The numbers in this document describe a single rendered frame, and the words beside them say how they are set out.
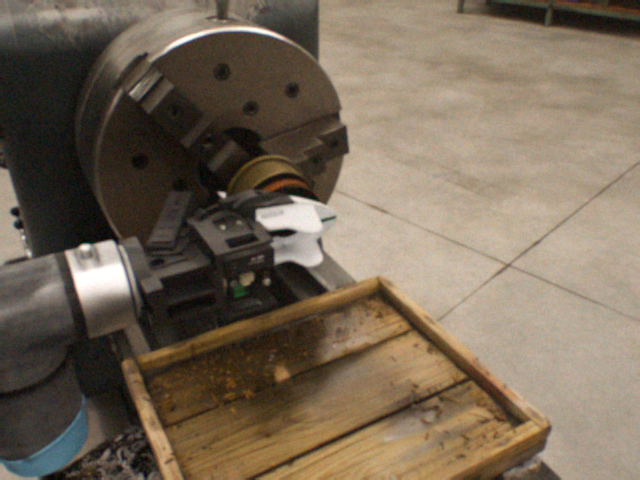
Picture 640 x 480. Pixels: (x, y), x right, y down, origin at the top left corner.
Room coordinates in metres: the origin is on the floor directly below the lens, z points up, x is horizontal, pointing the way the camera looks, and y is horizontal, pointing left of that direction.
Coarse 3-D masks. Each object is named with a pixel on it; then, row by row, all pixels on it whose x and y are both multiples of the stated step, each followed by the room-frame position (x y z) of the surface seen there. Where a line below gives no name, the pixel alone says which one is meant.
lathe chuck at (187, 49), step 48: (144, 48) 0.65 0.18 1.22; (192, 48) 0.64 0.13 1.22; (240, 48) 0.66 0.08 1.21; (288, 48) 0.69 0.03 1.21; (96, 96) 0.64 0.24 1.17; (192, 96) 0.63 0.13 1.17; (240, 96) 0.66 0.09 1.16; (288, 96) 0.69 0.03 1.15; (336, 96) 0.72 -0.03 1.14; (96, 144) 0.59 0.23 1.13; (144, 144) 0.60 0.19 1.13; (240, 144) 0.75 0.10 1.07; (96, 192) 0.59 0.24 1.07; (144, 192) 0.60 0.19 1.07; (144, 240) 0.60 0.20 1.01
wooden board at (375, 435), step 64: (256, 320) 0.57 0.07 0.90; (320, 320) 0.60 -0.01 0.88; (384, 320) 0.60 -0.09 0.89; (128, 384) 0.48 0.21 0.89; (192, 384) 0.49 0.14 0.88; (256, 384) 0.49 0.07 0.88; (320, 384) 0.49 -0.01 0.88; (384, 384) 0.49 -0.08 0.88; (448, 384) 0.49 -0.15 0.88; (192, 448) 0.40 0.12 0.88; (256, 448) 0.40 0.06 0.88; (320, 448) 0.40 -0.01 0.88; (384, 448) 0.40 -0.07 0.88; (448, 448) 0.40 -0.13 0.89; (512, 448) 0.39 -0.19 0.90
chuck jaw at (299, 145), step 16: (336, 112) 0.72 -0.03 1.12; (304, 128) 0.69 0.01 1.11; (320, 128) 0.68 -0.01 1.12; (336, 128) 0.68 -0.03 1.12; (256, 144) 0.66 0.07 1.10; (272, 144) 0.66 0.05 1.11; (288, 144) 0.65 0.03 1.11; (304, 144) 0.64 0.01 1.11; (320, 144) 0.64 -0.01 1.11; (336, 144) 0.68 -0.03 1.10; (304, 160) 0.61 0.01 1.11; (320, 160) 0.64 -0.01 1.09; (304, 176) 0.61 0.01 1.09
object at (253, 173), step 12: (264, 156) 0.58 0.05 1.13; (276, 156) 0.58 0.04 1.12; (252, 168) 0.56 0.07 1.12; (264, 168) 0.56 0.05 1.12; (276, 168) 0.56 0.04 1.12; (288, 168) 0.57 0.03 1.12; (240, 180) 0.56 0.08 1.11; (252, 180) 0.54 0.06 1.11; (264, 180) 0.54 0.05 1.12; (276, 180) 0.54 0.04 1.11; (288, 180) 0.54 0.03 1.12; (300, 180) 0.56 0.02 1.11; (228, 192) 0.55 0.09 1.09; (288, 192) 0.52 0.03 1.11; (300, 192) 0.53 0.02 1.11; (312, 192) 0.54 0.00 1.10
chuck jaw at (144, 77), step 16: (144, 64) 0.63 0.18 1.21; (128, 80) 0.62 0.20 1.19; (144, 80) 0.61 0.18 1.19; (160, 80) 0.61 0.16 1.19; (144, 96) 0.60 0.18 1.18; (160, 96) 0.58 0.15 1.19; (176, 96) 0.58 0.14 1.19; (160, 112) 0.57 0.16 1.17; (176, 112) 0.59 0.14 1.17; (192, 112) 0.59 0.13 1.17; (176, 128) 0.58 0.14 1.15; (192, 128) 0.59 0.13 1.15; (208, 128) 0.58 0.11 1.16; (192, 144) 0.57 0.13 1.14; (208, 144) 0.58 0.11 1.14; (224, 144) 0.58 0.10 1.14; (208, 160) 0.58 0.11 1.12; (224, 160) 0.56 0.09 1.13; (240, 160) 0.57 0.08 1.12; (224, 176) 0.56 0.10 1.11
